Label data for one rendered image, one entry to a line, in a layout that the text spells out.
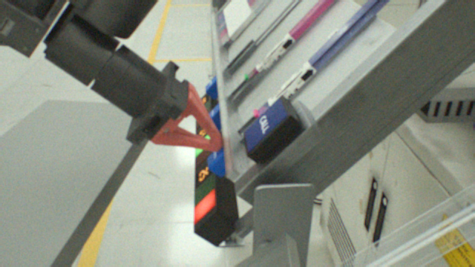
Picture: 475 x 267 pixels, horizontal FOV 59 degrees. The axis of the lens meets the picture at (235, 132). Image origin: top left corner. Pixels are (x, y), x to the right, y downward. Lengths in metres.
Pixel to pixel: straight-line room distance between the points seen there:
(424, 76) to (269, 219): 0.17
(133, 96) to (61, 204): 0.24
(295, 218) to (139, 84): 0.20
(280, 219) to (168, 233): 1.10
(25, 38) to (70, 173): 0.31
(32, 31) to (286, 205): 0.26
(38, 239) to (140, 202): 1.03
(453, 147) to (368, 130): 0.37
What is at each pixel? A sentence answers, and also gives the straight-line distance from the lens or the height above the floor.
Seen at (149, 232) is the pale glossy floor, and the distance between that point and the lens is 1.45.
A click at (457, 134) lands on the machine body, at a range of 0.79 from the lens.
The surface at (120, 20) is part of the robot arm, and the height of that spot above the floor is 0.86.
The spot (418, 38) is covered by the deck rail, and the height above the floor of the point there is 0.86.
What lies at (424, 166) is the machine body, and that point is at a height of 0.59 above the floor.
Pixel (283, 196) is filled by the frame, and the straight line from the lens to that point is 0.34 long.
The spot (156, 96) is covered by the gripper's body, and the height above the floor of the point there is 0.79.
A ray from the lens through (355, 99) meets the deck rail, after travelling 0.36.
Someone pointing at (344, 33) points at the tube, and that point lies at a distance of 0.44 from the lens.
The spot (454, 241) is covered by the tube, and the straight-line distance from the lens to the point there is 0.19.
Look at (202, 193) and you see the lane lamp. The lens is 0.51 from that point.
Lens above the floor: 0.96
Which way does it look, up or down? 29 degrees down
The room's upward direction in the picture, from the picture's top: straight up
